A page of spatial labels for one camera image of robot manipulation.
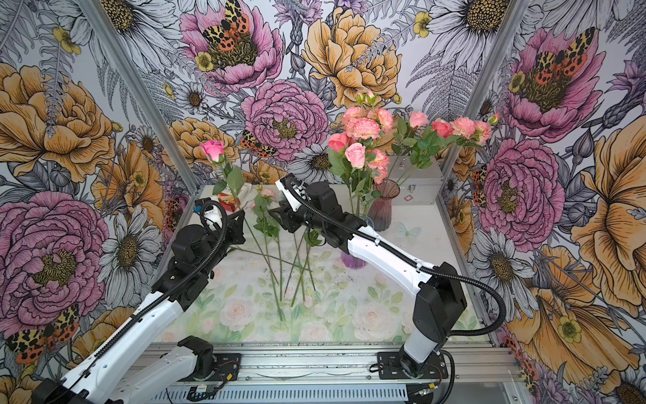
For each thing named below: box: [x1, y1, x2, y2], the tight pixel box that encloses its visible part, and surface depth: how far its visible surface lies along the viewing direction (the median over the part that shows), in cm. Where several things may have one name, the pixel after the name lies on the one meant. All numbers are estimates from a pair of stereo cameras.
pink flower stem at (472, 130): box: [450, 112, 501, 146], surface depth 79 cm
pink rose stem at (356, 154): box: [344, 142, 367, 218], surface depth 66 cm
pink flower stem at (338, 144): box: [328, 132, 354, 218], surface depth 78 cm
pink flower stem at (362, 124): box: [342, 90, 382, 218], surface depth 69 cm
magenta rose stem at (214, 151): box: [201, 139, 284, 322], surface depth 67 cm
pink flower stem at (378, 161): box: [366, 148, 391, 218], surface depth 73 cm
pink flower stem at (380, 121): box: [365, 90, 395, 218], surface depth 71 cm
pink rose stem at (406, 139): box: [386, 111, 430, 186], surface depth 89 cm
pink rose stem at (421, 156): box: [403, 118, 454, 186], surface depth 85 cm
